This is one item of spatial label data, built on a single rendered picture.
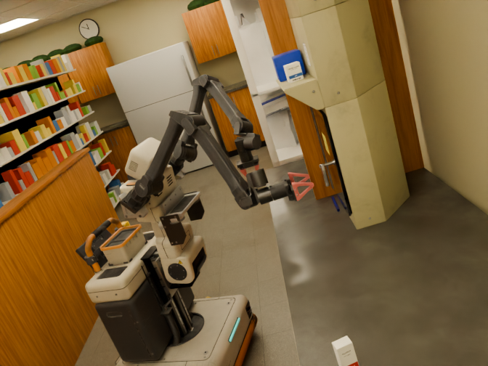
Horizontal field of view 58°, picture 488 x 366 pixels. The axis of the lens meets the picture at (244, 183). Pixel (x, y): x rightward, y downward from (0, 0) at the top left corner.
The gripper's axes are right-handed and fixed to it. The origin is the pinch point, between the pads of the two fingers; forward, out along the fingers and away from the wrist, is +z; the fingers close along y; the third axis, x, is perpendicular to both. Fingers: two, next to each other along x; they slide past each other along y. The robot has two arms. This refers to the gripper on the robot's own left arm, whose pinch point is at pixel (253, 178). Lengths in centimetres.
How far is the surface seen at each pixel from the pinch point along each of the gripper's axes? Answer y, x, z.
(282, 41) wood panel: 29, -9, -54
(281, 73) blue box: 24, -27, -44
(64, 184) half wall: -162, 157, 8
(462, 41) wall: 77, -55, -40
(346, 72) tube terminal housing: 43, -46, -40
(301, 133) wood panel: 26.2, -9.2, -15.5
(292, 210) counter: 12.8, -12.2, 15.6
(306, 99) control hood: 28, -46, -36
